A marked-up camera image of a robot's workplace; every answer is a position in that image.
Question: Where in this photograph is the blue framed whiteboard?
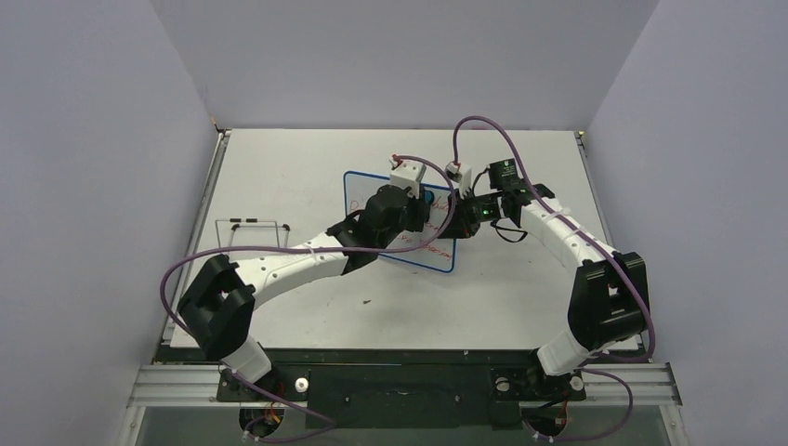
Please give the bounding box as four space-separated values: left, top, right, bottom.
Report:
342 171 457 273

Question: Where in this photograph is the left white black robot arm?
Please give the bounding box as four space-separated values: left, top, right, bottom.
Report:
177 185 434 400

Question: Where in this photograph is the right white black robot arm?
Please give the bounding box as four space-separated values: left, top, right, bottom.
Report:
441 159 653 397

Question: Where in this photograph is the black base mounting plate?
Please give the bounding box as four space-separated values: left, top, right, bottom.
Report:
216 348 612 429

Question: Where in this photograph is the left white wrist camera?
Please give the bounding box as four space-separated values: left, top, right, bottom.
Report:
389 155 427 199

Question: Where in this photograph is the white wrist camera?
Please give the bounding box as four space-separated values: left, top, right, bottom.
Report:
389 155 427 199
445 162 474 199

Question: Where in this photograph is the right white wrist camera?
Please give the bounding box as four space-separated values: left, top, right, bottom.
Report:
445 162 474 199

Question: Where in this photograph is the wire whiteboard stand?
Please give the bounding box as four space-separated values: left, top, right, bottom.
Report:
214 217 291 247

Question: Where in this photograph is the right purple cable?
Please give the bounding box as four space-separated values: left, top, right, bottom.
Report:
452 114 657 442

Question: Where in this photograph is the purple cable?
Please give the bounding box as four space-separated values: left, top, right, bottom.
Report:
452 114 657 442
160 154 458 444

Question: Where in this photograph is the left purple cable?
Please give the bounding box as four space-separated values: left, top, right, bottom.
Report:
160 154 458 444

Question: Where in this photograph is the aluminium rail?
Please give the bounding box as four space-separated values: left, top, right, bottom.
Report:
127 363 681 408

